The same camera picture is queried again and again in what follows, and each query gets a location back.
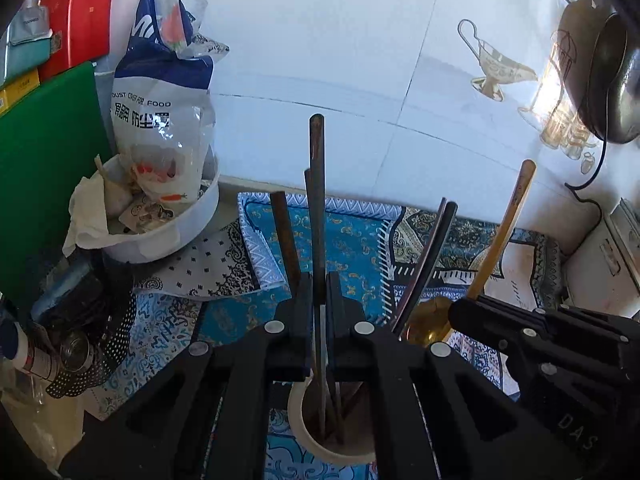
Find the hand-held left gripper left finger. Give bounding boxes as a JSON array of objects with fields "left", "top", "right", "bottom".
[{"left": 60, "top": 272, "right": 316, "bottom": 480}]

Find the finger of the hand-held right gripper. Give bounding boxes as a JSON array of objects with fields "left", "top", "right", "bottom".
[
  {"left": 471, "top": 294, "right": 639, "bottom": 342},
  {"left": 447, "top": 299, "right": 630, "bottom": 392}
]

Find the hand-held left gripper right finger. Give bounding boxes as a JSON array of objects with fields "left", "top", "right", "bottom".
[{"left": 326, "top": 272, "right": 584, "bottom": 480}]

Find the golden spoon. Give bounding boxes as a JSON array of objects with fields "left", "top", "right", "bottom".
[{"left": 402, "top": 158, "right": 537, "bottom": 347}]

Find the white cup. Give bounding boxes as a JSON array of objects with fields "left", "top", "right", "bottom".
[{"left": 287, "top": 369, "right": 377, "bottom": 467}]

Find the white rice cooker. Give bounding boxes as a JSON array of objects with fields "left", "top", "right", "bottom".
[{"left": 564, "top": 197, "right": 640, "bottom": 322}]

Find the blue gold-swirl patterned cloth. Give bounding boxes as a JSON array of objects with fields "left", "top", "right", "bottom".
[{"left": 236, "top": 191, "right": 402, "bottom": 347}]

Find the ornate medallion patterned cloth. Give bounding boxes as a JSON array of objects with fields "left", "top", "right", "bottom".
[{"left": 394, "top": 206, "right": 561, "bottom": 281}]

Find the black white patterned cloth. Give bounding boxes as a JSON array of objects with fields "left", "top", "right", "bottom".
[{"left": 134, "top": 219, "right": 262, "bottom": 302}]

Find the white round bowl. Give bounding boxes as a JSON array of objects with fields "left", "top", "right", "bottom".
[{"left": 74, "top": 151, "right": 222, "bottom": 264}]

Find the light blue paisley cloth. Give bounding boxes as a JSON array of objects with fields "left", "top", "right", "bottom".
[{"left": 96, "top": 286, "right": 202, "bottom": 420}]

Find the blue scroll patterned cloth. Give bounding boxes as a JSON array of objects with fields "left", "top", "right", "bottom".
[{"left": 262, "top": 407, "right": 332, "bottom": 480}]

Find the black dotted strainer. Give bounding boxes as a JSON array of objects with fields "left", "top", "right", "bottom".
[{"left": 29, "top": 259, "right": 139, "bottom": 399}]

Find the small metal can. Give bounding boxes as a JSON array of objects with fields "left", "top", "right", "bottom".
[{"left": 59, "top": 331, "right": 97, "bottom": 374}]

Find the black wok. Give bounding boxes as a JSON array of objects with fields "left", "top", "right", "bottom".
[{"left": 556, "top": 0, "right": 640, "bottom": 144}]

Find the white crumpled tissue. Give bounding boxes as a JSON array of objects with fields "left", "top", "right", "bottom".
[{"left": 61, "top": 174, "right": 132, "bottom": 257}]

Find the blue white plastic bag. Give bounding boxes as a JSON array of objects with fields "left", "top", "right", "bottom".
[{"left": 109, "top": 0, "right": 232, "bottom": 207}]

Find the white bottle red label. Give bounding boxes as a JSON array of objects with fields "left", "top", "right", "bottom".
[{"left": 0, "top": 309, "right": 57, "bottom": 382}]

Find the green cutting board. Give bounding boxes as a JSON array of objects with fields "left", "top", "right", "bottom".
[{"left": 0, "top": 61, "right": 114, "bottom": 307}]

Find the yellow box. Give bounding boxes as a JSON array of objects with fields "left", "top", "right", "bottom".
[{"left": 0, "top": 69, "right": 42, "bottom": 117}]

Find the red box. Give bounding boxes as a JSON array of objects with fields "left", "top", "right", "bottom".
[{"left": 39, "top": 0, "right": 119, "bottom": 82}]

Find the teal box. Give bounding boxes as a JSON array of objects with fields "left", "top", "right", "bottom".
[{"left": 4, "top": 6, "right": 54, "bottom": 87}]

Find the black cable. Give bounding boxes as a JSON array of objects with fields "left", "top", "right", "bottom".
[{"left": 564, "top": 74, "right": 610, "bottom": 227}]

